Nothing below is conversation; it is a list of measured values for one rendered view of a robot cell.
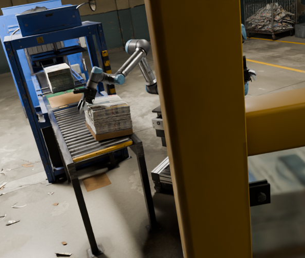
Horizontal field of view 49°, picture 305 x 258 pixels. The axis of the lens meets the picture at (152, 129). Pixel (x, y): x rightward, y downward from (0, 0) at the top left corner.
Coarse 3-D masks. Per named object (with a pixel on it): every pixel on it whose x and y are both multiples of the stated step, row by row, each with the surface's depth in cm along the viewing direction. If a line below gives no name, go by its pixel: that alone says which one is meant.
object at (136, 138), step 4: (132, 136) 251; (136, 136) 250; (136, 140) 243; (140, 140) 242; (136, 144) 239; (140, 144) 241; (132, 148) 254; (136, 148) 242; (140, 148) 242; (136, 152) 245; (140, 152) 243; (140, 156) 244
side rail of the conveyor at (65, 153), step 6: (48, 114) 333; (54, 120) 312; (54, 126) 297; (54, 132) 289; (60, 132) 282; (60, 138) 269; (60, 144) 257; (66, 144) 256; (60, 150) 275; (66, 150) 245; (66, 156) 236; (66, 162) 227; (72, 162) 226; (72, 168) 227; (72, 174) 228
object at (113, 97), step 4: (104, 96) 274; (108, 96) 273; (112, 96) 272; (116, 96) 271; (92, 100) 264; (96, 100) 263; (100, 100) 263; (104, 100) 263; (88, 120) 263; (88, 124) 266
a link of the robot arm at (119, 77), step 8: (144, 40) 261; (144, 48) 256; (136, 56) 252; (144, 56) 258; (128, 64) 248; (136, 64) 253; (120, 72) 244; (128, 72) 249; (112, 80) 244; (120, 80) 241
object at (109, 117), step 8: (104, 104) 252; (112, 104) 250; (120, 104) 248; (128, 104) 248; (96, 112) 238; (104, 112) 240; (112, 112) 243; (120, 112) 245; (128, 112) 247; (96, 120) 239; (104, 120) 241; (112, 120) 243; (120, 120) 246; (128, 120) 248; (96, 128) 241; (104, 128) 243; (112, 128) 246; (120, 128) 248; (128, 128) 251
